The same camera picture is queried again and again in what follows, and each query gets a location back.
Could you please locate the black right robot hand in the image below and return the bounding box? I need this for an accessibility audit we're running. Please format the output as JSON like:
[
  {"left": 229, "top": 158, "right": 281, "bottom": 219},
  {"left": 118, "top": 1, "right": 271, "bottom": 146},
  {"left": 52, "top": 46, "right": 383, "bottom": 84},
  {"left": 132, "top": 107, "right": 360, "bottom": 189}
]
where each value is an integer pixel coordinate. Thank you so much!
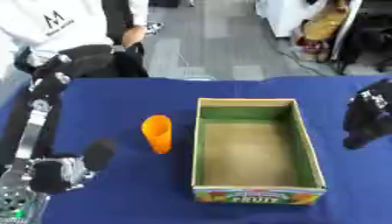
[{"left": 341, "top": 78, "right": 392, "bottom": 151}]

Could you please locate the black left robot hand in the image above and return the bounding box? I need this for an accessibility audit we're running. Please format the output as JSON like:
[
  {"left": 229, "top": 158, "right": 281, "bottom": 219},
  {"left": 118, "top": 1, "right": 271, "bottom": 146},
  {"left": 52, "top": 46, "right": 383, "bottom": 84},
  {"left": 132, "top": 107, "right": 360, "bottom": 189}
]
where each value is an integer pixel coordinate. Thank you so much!
[{"left": 0, "top": 55, "right": 118, "bottom": 196}]

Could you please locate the cardboard box with green inside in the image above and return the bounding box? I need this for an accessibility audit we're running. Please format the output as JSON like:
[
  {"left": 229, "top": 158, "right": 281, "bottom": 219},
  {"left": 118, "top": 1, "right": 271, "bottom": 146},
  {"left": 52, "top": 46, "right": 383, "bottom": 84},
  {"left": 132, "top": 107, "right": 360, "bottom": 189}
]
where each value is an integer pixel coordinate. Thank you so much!
[{"left": 190, "top": 97, "right": 328, "bottom": 207}]

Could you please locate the black chair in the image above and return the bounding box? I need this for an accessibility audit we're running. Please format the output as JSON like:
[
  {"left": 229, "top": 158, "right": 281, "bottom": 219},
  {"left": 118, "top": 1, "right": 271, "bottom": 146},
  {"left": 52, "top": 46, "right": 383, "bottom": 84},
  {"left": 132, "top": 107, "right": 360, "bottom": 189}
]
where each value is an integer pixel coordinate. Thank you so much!
[{"left": 337, "top": 11, "right": 392, "bottom": 74}]

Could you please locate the yellow bag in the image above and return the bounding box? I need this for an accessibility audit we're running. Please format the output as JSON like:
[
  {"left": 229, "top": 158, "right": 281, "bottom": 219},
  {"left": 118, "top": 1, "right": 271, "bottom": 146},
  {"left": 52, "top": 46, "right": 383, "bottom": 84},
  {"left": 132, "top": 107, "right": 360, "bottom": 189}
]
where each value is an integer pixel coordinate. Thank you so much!
[{"left": 300, "top": 0, "right": 354, "bottom": 42}]

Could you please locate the orange plastic cup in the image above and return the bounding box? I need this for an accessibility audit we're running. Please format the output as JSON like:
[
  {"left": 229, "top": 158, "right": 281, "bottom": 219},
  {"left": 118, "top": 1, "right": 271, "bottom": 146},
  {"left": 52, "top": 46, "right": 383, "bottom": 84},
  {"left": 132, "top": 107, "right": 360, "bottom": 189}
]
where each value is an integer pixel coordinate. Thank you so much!
[{"left": 139, "top": 114, "right": 175, "bottom": 155}]

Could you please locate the white cabinet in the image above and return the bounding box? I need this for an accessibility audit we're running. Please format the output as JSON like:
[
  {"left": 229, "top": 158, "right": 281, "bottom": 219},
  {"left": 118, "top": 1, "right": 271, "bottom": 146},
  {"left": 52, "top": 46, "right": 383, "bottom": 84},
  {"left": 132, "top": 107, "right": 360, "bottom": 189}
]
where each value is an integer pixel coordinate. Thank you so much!
[{"left": 254, "top": 0, "right": 314, "bottom": 39}]

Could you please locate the person's hand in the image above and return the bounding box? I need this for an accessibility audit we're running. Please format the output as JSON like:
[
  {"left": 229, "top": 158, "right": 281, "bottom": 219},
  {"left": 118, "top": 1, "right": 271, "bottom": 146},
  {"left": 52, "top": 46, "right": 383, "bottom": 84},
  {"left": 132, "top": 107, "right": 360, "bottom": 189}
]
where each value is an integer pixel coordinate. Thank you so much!
[{"left": 121, "top": 25, "right": 149, "bottom": 48}]

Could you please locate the black floor cable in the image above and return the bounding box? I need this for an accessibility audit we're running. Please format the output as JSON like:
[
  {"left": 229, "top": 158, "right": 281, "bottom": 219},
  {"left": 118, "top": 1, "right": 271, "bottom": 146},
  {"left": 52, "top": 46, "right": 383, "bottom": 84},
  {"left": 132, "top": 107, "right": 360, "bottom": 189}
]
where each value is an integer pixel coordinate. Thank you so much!
[{"left": 274, "top": 47, "right": 342, "bottom": 77}]

